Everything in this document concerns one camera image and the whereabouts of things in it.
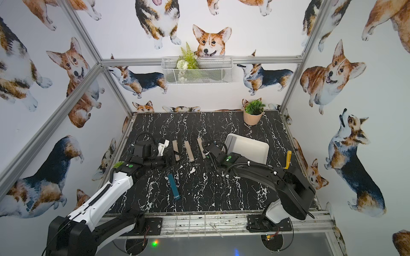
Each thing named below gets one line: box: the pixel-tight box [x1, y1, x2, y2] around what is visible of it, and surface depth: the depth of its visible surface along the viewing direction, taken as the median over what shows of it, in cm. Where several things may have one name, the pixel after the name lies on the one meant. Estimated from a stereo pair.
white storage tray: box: [222, 133, 270, 165], surface depth 103 cm
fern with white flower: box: [176, 41, 200, 83], surface depth 85 cm
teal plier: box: [167, 173, 181, 200], surface depth 85 cm
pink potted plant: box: [241, 97, 266, 126], surface depth 109 cm
